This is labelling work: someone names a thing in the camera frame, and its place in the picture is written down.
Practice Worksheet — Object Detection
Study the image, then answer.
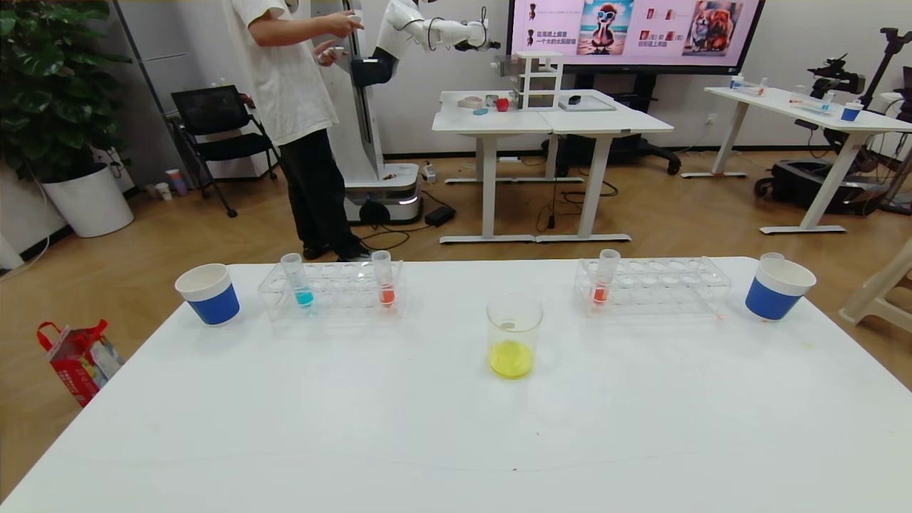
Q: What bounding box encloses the red pigment test tube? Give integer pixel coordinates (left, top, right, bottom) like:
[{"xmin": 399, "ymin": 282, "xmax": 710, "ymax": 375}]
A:
[
  {"xmin": 591, "ymin": 249, "xmax": 621, "ymax": 307},
  {"xmin": 371, "ymin": 250, "xmax": 397, "ymax": 309}
]

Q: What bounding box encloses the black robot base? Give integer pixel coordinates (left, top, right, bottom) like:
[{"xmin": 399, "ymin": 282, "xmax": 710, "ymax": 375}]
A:
[{"xmin": 755, "ymin": 160, "xmax": 891, "ymax": 217}]

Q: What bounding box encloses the clear glass beaker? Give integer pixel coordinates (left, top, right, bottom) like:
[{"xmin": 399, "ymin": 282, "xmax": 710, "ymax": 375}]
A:
[{"xmin": 487, "ymin": 294, "xmax": 544, "ymax": 380}]

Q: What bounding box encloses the clear plastic test tube rack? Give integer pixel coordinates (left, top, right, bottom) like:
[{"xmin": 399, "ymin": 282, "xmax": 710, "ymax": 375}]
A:
[
  {"xmin": 573, "ymin": 256, "xmax": 732, "ymax": 318},
  {"xmin": 258, "ymin": 259, "xmax": 408, "ymax": 321}
]

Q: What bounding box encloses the blue pigment test tube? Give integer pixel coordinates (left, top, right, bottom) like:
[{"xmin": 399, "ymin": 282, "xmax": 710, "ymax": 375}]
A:
[{"xmin": 280, "ymin": 253, "xmax": 316, "ymax": 309}]

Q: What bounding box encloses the white humanoid robot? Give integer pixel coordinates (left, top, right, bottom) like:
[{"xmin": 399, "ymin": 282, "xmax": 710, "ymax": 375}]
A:
[{"xmin": 324, "ymin": 0, "xmax": 499, "ymax": 227}]

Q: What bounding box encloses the clear drawer organizer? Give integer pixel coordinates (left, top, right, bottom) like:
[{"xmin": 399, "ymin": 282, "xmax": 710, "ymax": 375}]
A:
[{"xmin": 492, "ymin": 51, "xmax": 564, "ymax": 111}]

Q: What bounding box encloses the grey flat tray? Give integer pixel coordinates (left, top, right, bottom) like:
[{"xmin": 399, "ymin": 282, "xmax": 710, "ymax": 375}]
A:
[{"xmin": 558, "ymin": 94, "xmax": 618, "ymax": 113}]

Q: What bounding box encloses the black screen stand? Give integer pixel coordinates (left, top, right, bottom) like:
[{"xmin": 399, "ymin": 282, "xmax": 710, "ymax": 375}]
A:
[{"xmin": 541, "ymin": 73, "xmax": 682, "ymax": 177}]

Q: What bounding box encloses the person in white shirt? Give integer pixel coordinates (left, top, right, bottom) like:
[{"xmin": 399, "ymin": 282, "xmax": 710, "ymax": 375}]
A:
[{"xmin": 228, "ymin": 0, "xmax": 371, "ymax": 262}]

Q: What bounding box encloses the blue white paper cup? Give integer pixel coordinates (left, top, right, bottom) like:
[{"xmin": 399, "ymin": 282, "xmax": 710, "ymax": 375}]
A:
[
  {"xmin": 745, "ymin": 257, "xmax": 817, "ymax": 322},
  {"xmin": 175, "ymin": 263, "xmax": 242, "ymax": 327}
]

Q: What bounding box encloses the black folding chair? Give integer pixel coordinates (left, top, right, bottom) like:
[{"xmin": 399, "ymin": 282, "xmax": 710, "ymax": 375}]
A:
[{"xmin": 170, "ymin": 84, "xmax": 280, "ymax": 219}]

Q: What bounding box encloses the white plant pot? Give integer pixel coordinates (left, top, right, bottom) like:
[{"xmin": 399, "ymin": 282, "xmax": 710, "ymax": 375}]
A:
[{"xmin": 41, "ymin": 162, "xmax": 135, "ymax": 239}]

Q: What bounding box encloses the long white standing desk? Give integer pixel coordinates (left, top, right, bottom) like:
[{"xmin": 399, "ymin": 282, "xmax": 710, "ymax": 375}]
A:
[{"xmin": 680, "ymin": 85, "xmax": 912, "ymax": 236}]

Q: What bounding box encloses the red gift bag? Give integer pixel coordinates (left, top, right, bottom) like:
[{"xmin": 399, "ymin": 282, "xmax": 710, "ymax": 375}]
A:
[{"xmin": 37, "ymin": 319, "xmax": 125, "ymax": 408}]

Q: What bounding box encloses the beige plastic stool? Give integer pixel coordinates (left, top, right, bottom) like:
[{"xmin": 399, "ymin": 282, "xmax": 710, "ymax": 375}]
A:
[{"xmin": 839, "ymin": 239, "xmax": 912, "ymax": 334}]

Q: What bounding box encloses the green leafy plant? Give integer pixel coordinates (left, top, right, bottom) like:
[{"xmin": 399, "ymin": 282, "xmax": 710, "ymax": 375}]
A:
[{"xmin": 0, "ymin": 0, "xmax": 134, "ymax": 182}]

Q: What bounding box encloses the large wall display screen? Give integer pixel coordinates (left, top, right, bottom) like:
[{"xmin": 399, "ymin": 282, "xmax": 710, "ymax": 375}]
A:
[{"xmin": 505, "ymin": 0, "xmax": 767, "ymax": 76}]

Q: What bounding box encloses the black camera rig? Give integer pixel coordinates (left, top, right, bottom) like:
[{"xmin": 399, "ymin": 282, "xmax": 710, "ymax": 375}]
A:
[{"xmin": 807, "ymin": 53, "xmax": 869, "ymax": 100}]

